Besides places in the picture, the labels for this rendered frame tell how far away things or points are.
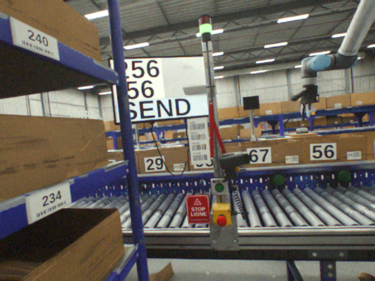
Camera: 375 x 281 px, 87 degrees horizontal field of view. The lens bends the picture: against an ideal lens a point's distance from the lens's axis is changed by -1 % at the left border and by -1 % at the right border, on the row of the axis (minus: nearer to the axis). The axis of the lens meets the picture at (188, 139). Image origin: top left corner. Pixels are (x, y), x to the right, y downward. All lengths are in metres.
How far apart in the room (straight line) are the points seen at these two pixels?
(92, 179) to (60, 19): 0.27
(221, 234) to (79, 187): 0.72
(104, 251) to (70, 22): 0.43
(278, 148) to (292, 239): 0.68
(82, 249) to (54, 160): 0.16
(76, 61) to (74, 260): 0.31
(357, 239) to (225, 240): 0.51
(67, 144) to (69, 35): 0.19
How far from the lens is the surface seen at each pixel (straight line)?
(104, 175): 0.40
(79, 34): 0.47
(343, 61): 1.48
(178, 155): 1.49
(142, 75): 0.97
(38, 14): 0.41
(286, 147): 1.51
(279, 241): 1.00
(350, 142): 1.66
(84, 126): 0.42
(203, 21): 0.94
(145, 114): 0.93
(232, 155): 0.79
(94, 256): 0.44
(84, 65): 0.40
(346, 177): 1.60
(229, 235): 0.96
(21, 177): 0.33
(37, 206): 0.30
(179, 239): 1.00
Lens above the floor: 1.20
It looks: 3 degrees down
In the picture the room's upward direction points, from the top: 6 degrees counter-clockwise
